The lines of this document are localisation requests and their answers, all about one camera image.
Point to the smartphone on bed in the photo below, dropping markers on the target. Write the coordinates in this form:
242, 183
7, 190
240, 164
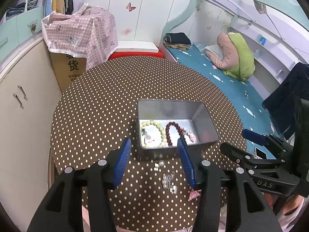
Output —
259, 154

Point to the pink and green pillow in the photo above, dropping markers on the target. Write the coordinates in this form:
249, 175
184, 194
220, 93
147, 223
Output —
232, 56

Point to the pink checkered cloth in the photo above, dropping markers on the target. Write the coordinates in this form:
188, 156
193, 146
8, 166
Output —
89, 33

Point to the white cubby shelf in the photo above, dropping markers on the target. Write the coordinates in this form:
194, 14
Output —
18, 7

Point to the white board on stool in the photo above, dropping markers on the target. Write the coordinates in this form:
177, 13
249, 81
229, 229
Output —
137, 46

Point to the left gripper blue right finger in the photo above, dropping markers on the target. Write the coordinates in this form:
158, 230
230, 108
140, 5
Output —
187, 164

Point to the dark blue hanging garment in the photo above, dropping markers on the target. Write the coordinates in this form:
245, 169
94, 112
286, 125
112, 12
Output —
280, 104

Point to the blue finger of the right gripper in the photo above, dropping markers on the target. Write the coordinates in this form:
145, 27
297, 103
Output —
254, 137

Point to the blue patterned bed mattress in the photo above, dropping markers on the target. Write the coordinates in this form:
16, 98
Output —
234, 105

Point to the light blue drawer unit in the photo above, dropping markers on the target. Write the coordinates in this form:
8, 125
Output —
18, 29

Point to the right hand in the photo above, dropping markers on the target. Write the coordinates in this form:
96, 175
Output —
289, 207

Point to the pearl bow earring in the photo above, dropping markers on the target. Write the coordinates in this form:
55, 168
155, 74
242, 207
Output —
159, 165

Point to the beige curved cabinet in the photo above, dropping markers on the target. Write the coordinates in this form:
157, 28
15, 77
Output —
29, 95

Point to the dark folded clothes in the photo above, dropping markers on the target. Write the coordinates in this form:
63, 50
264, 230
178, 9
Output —
177, 41

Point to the silver metal tin box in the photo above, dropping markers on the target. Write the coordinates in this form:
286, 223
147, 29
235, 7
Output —
176, 125

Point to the brown cardboard box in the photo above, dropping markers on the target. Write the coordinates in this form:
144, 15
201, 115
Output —
67, 69

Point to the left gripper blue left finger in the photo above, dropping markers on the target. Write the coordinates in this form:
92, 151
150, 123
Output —
122, 159

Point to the brown polka dot tablecloth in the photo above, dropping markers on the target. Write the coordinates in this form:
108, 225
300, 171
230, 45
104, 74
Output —
99, 109

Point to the pink flower hair accessory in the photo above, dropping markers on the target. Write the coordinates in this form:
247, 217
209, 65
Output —
190, 134

